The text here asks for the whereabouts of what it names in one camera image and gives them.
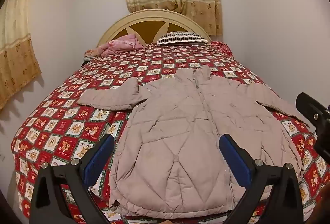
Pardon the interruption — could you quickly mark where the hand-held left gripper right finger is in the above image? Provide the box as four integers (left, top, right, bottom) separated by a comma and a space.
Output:
219, 133, 304, 224

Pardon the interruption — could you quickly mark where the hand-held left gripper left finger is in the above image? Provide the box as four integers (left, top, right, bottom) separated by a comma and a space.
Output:
29, 133, 115, 224

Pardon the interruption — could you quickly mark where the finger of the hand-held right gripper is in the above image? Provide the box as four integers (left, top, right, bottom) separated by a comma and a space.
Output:
296, 92, 330, 127

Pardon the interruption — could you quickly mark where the beige puffer jacket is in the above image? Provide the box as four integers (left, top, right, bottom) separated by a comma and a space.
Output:
77, 65, 310, 217

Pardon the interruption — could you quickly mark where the red patchwork printed bedspread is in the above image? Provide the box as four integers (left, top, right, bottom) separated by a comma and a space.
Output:
11, 42, 330, 224

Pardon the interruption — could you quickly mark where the floral pillow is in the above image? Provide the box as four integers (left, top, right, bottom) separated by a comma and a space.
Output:
83, 48, 104, 62

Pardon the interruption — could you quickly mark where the red patterned pillow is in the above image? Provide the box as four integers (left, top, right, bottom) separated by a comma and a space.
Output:
211, 40, 234, 55

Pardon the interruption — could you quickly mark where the pink folded blanket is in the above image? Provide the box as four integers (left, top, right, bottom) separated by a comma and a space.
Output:
97, 34, 143, 57

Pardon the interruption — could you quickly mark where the striped pillow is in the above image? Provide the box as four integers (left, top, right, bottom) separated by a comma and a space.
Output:
156, 32, 210, 46

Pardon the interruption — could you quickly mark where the cream wooden headboard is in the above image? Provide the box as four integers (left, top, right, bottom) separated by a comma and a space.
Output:
97, 9, 212, 48

